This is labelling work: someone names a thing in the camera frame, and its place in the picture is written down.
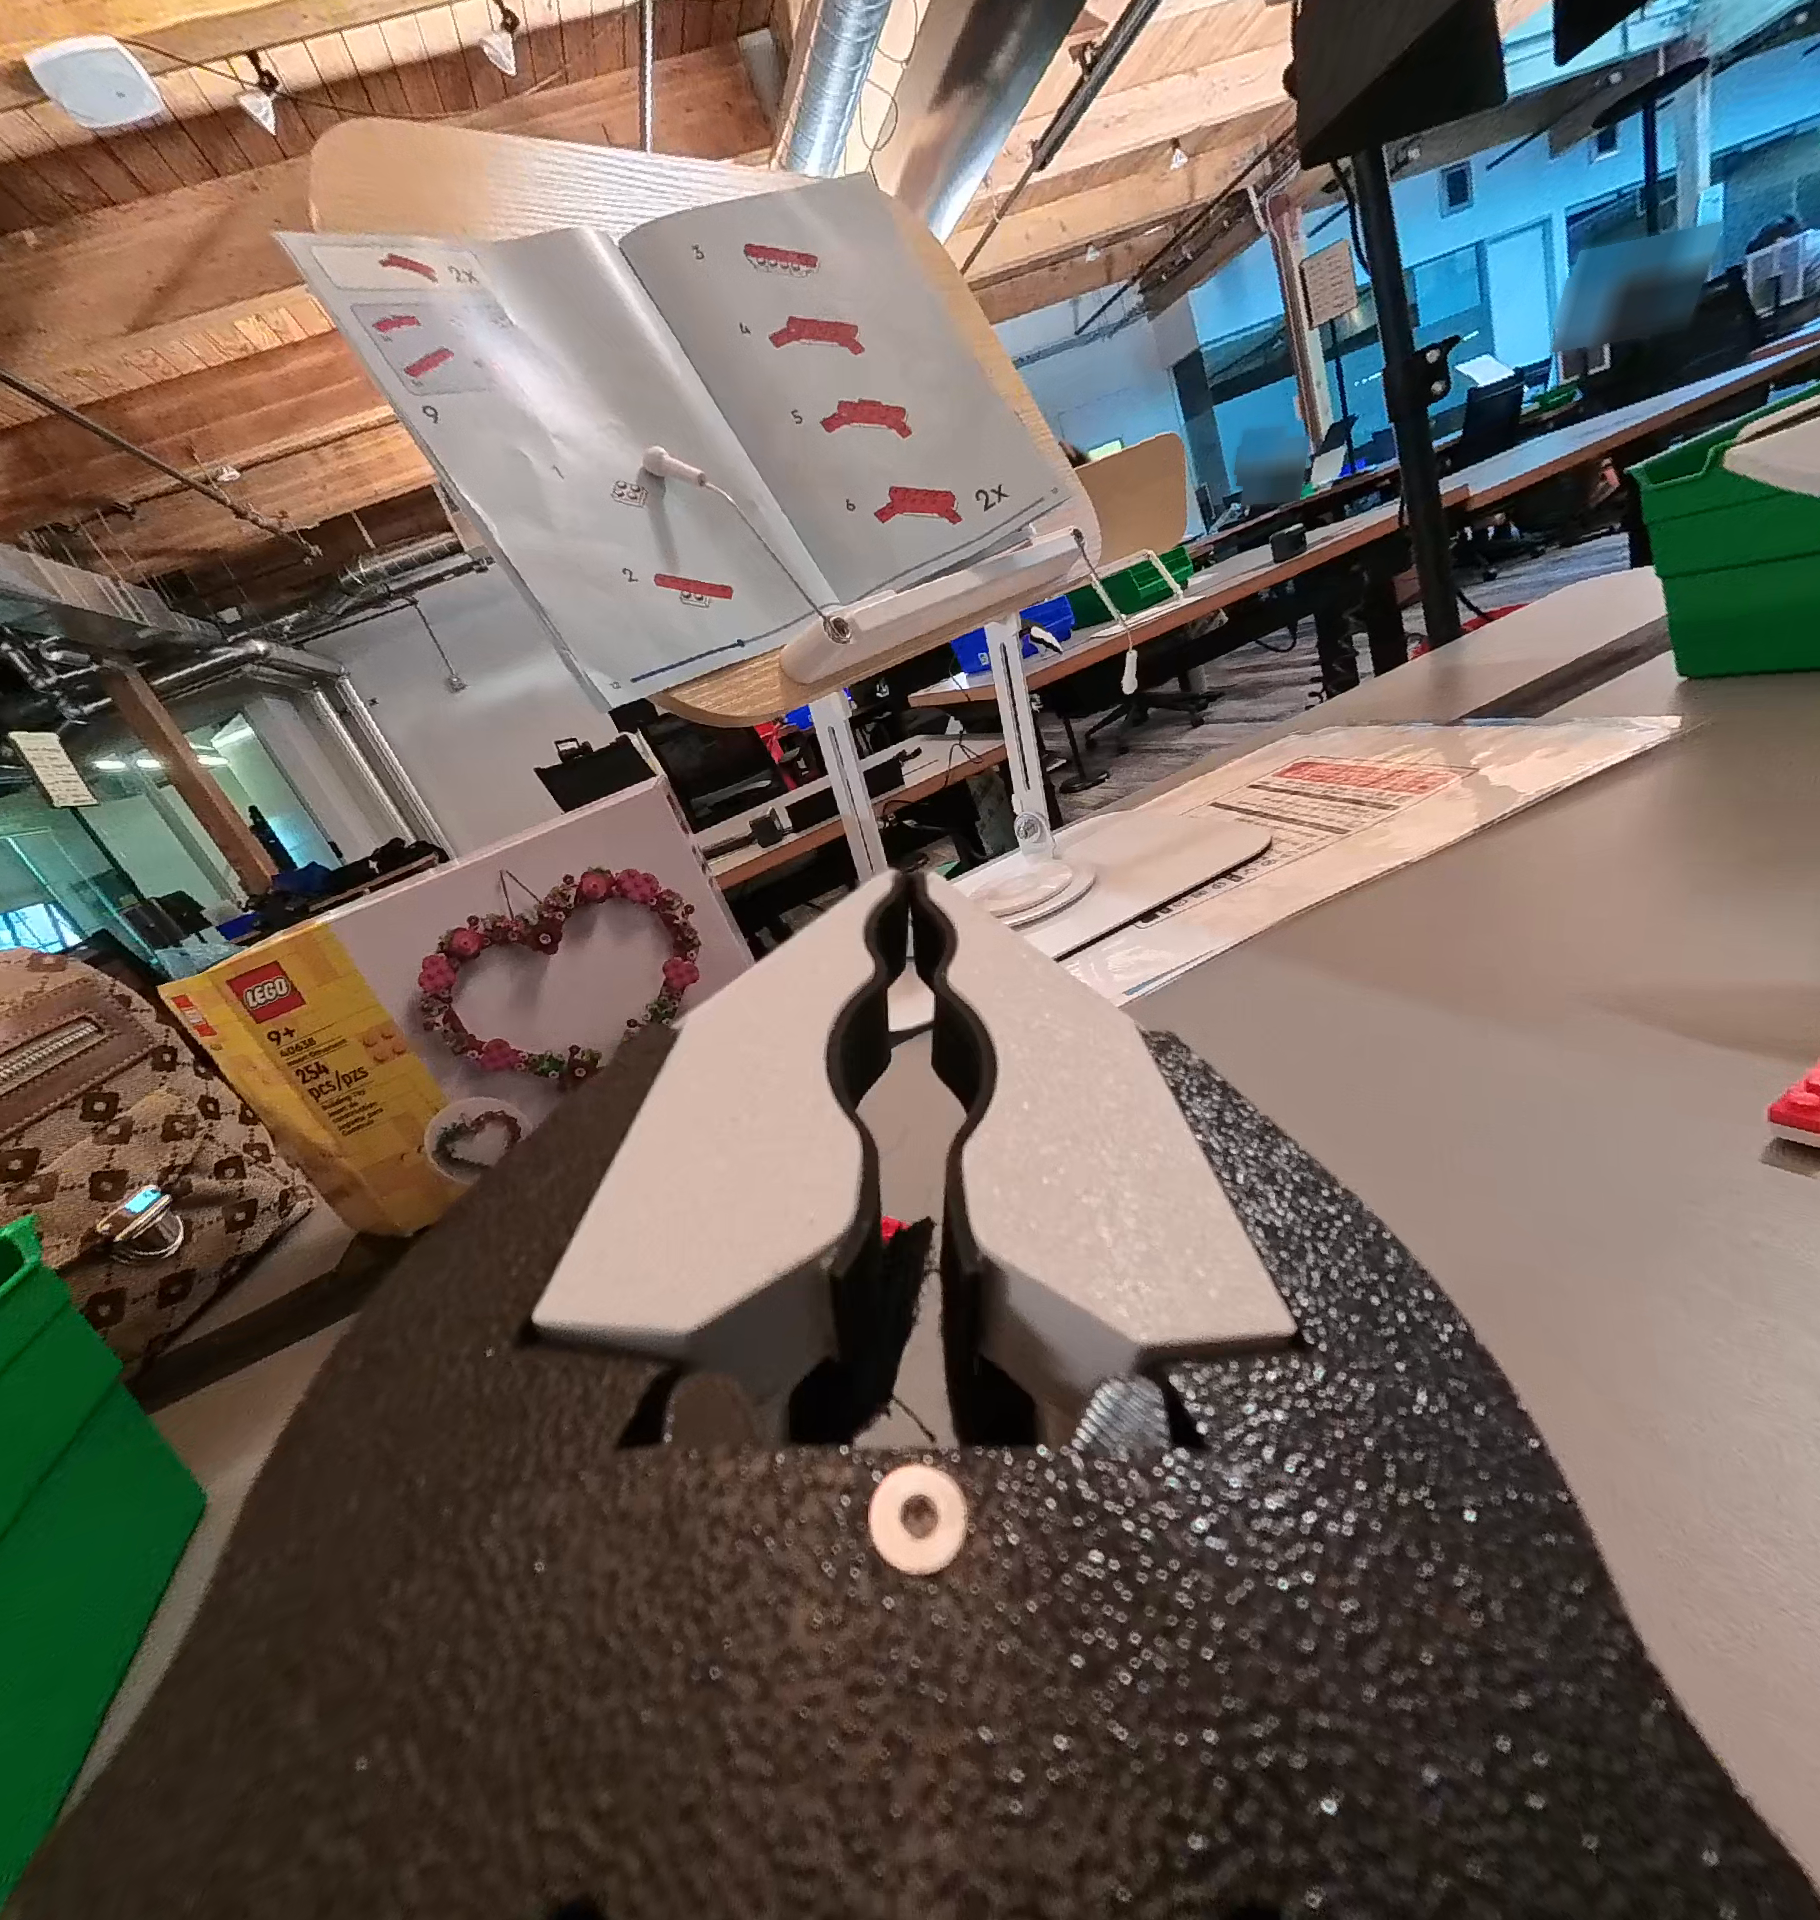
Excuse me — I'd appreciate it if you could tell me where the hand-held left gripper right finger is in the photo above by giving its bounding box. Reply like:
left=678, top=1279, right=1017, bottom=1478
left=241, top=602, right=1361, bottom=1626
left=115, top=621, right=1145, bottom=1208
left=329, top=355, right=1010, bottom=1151
left=916, top=874, right=1303, bottom=1381

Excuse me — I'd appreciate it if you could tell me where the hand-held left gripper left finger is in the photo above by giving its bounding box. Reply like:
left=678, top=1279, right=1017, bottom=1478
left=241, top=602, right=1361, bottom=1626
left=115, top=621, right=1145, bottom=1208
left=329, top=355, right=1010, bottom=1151
left=526, top=870, right=913, bottom=1366

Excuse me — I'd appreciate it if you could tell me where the lego set box heart picture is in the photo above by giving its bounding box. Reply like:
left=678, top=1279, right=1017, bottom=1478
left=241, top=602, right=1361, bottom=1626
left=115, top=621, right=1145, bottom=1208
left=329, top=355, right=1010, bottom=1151
left=159, top=778, right=755, bottom=1239

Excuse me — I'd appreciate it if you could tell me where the open lego instruction booklet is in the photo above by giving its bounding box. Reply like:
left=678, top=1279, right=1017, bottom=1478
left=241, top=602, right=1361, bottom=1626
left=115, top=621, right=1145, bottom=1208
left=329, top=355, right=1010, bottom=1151
left=272, top=171, right=1084, bottom=711

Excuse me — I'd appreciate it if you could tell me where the green plastic bin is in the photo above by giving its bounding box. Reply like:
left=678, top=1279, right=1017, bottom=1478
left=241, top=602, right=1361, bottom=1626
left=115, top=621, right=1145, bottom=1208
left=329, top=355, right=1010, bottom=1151
left=0, top=1216, right=209, bottom=1920
left=1627, top=365, right=1820, bottom=678

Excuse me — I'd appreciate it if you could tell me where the long wooden worktable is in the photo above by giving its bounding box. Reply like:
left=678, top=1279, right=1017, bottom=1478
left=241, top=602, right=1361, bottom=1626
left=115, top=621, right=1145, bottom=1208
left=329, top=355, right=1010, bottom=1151
left=910, top=338, right=1820, bottom=714

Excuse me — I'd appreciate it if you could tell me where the black monitor pole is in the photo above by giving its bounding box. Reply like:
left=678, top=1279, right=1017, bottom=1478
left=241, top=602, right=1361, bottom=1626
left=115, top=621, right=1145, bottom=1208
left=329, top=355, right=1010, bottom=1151
left=1352, top=151, right=1464, bottom=648

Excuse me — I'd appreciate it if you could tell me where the clear sleeve with printed sheet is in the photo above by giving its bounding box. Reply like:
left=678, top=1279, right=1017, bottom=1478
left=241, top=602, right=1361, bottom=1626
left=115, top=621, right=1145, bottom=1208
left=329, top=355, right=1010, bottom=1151
left=1105, top=716, right=1683, bottom=961

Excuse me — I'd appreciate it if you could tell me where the black monitor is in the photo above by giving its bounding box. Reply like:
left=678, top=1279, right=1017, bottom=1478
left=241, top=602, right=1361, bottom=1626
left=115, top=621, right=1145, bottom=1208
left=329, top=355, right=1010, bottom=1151
left=1291, top=0, right=1504, bottom=168

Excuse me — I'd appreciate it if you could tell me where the brown patterned bag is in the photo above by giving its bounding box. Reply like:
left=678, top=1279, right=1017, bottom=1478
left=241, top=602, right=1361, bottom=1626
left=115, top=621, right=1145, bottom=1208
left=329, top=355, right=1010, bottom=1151
left=0, top=948, right=317, bottom=1374

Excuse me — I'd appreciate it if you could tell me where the white paper sign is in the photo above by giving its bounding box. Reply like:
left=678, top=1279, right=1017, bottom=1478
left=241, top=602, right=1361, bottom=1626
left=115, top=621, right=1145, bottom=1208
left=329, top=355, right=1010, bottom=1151
left=11, top=732, right=104, bottom=808

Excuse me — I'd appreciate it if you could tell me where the white ceiling device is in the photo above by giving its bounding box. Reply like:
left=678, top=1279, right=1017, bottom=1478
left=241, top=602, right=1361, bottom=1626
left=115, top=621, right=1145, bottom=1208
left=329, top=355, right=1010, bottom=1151
left=21, top=36, right=173, bottom=133

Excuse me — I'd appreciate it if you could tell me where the wooden support post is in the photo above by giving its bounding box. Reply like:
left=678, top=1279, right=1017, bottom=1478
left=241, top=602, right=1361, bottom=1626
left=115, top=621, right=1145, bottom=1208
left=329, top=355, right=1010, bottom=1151
left=100, top=667, right=274, bottom=895

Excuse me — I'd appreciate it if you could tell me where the rectangular silver ventilation duct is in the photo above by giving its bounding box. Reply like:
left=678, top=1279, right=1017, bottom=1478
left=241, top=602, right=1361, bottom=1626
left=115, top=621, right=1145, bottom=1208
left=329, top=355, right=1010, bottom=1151
left=0, top=523, right=402, bottom=842

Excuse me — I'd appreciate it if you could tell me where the smooth grey duct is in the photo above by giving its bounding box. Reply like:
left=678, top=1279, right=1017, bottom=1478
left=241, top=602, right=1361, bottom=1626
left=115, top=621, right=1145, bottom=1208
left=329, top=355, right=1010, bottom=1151
left=896, top=0, right=1092, bottom=241

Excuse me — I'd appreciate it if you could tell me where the spiral silver duct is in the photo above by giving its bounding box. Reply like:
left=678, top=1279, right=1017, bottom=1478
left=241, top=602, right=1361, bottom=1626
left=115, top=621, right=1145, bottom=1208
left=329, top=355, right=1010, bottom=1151
left=771, top=0, right=899, bottom=177

